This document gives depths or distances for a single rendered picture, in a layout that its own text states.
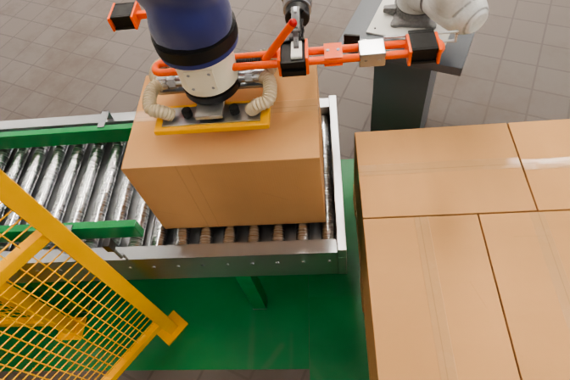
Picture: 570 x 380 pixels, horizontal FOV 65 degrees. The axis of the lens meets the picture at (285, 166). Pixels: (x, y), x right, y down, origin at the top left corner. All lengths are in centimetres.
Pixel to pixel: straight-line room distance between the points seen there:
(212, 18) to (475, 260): 111
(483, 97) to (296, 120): 163
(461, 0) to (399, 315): 106
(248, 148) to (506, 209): 93
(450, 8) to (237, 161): 92
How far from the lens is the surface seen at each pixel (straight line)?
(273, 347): 206
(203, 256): 159
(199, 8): 110
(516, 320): 159
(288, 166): 132
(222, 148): 135
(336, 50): 127
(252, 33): 326
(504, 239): 168
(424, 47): 127
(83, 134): 208
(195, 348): 213
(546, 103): 289
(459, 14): 174
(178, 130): 133
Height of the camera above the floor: 199
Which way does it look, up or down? 55 degrees down
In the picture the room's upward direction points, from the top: 12 degrees counter-clockwise
